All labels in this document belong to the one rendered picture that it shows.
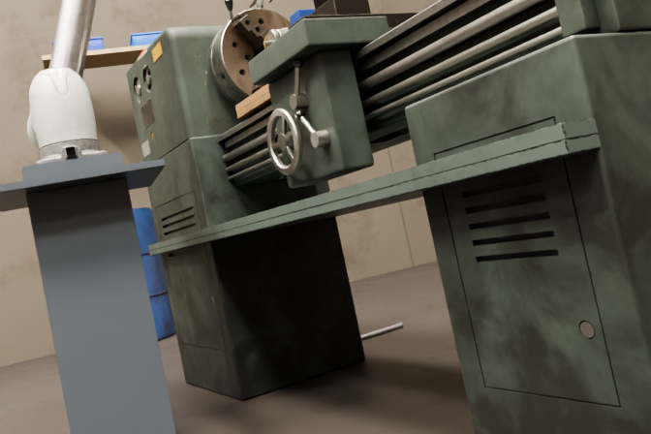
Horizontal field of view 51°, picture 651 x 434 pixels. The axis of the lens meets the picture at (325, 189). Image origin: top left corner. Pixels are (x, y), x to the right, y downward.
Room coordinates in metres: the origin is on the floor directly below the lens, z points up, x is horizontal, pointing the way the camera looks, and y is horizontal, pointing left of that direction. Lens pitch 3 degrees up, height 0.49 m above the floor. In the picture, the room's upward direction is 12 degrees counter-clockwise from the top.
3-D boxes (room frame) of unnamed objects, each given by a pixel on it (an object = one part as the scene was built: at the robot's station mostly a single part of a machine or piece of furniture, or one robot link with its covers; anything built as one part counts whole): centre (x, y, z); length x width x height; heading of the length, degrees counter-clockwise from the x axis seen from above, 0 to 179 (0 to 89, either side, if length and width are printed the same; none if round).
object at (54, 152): (1.87, 0.66, 0.83); 0.22 x 0.18 x 0.06; 20
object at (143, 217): (4.53, 1.44, 0.43); 0.58 x 0.58 x 0.86
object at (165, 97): (2.59, 0.34, 1.06); 0.59 x 0.48 x 0.39; 30
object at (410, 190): (1.95, -0.05, 0.53); 2.10 x 0.60 x 0.02; 30
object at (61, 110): (1.90, 0.68, 0.97); 0.18 x 0.16 x 0.22; 28
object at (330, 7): (1.71, -0.10, 1.00); 0.20 x 0.10 x 0.05; 30
